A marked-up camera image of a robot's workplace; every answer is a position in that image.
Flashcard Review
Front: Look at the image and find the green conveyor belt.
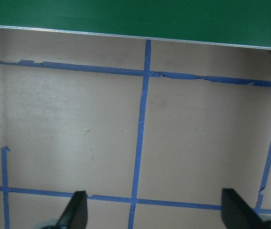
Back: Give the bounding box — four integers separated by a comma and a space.
0, 0, 271, 58

